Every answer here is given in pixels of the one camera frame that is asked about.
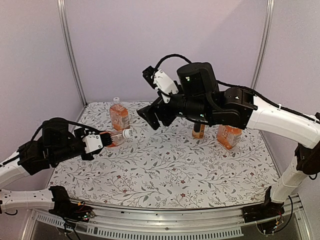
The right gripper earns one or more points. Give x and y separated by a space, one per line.
147 113

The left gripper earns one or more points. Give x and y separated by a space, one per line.
90 157

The small orange black bottle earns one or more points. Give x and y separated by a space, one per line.
198 130

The large orange juice bottle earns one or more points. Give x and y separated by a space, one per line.
228 136

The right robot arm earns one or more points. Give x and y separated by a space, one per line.
196 97

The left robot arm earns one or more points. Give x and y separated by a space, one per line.
55 141

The floral patterned table mat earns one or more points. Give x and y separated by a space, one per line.
168 168

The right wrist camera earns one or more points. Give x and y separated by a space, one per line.
161 82

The front aluminium rail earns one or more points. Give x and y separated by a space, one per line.
128 223

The left aluminium frame post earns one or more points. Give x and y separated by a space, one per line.
61 6

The aluminium frame post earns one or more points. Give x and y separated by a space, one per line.
61 6
263 43

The right aluminium frame post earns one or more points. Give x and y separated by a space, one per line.
263 43

